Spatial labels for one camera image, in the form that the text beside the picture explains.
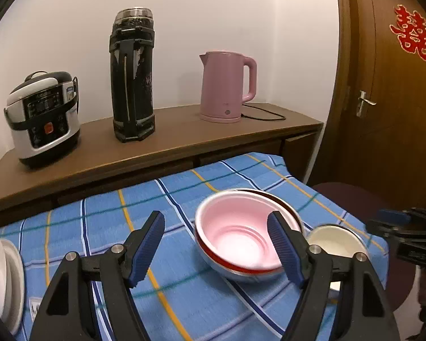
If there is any pink lined steel bowl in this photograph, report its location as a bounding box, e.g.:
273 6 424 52
195 188 304 271

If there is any silver door handle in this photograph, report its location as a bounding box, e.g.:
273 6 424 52
356 90 377 118

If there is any blue plaid tablecloth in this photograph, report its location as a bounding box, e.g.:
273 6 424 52
0 152 391 341

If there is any pink electric kettle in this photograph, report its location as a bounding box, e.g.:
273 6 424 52
199 50 258 124

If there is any brown wooden cabinet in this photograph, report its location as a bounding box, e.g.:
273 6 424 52
0 102 324 221

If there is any red lined steel bowl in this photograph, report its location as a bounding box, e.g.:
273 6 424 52
195 190 308 285

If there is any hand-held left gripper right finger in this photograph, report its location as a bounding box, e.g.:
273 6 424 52
267 211 400 341

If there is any tall black thermos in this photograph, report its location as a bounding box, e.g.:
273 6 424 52
109 6 157 143

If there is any white enamel bowl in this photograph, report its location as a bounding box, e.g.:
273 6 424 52
306 223 370 292

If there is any white and black rice cooker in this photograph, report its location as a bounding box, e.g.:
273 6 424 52
4 71 82 169

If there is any red paper door decoration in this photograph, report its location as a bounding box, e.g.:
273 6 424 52
389 4 426 62

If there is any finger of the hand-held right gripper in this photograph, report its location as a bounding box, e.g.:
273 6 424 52
375 209 412 224
366 219 410 239

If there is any black kettle cable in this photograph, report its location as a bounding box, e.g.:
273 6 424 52
241 105 287 121

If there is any dark maroon stool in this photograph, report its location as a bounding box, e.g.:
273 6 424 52
312 182 417 311

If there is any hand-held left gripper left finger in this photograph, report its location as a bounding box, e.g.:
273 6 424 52
29 210 166 341

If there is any brown wooden door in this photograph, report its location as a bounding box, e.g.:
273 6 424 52
310 0 426 214

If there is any person's right hand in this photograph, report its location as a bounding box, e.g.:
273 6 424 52
416 268 426 308

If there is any plain white plate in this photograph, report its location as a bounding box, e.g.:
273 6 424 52
0 239 25 335

